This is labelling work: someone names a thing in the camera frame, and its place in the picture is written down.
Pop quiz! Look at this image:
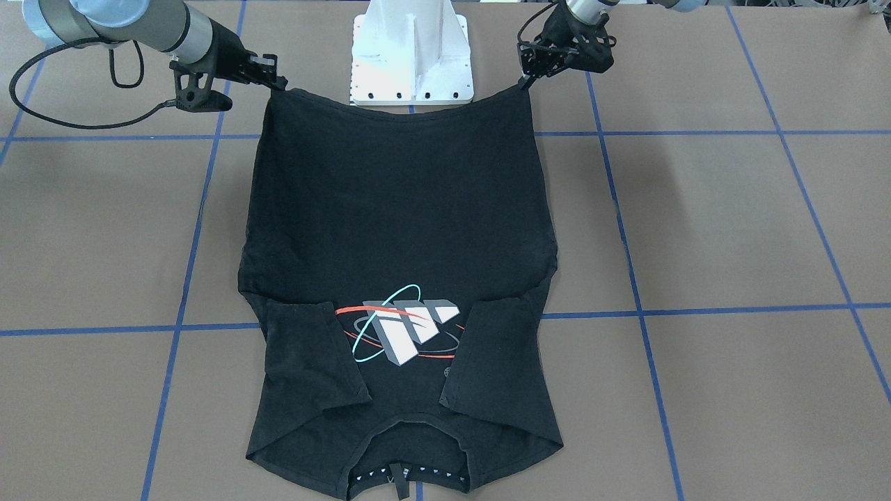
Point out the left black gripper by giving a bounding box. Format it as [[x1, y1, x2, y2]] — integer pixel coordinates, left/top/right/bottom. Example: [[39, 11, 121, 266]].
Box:
[[517, 3, 615, 88]]

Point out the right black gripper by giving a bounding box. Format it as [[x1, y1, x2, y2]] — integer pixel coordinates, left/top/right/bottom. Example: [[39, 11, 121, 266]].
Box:
[[188, 20, 287, 90]]

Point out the black t-shirt with logo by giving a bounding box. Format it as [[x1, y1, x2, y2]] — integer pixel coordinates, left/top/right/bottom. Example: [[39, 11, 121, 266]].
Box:
[[238, 86, 563, 500]]

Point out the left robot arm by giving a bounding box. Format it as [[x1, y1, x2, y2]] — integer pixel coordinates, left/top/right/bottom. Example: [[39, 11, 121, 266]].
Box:
[[517, 1, 620, 89]]

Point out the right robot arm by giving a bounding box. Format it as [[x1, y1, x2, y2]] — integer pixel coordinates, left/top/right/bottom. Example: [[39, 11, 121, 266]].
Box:
[[22, 1, 287, 90]]

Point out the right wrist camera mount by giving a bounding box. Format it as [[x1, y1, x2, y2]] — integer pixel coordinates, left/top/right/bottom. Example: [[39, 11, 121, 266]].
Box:
[[169, 60, 233, 112]]

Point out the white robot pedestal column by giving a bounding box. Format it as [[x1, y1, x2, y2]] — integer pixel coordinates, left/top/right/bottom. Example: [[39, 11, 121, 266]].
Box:
[[349, 1, 475, 106]]

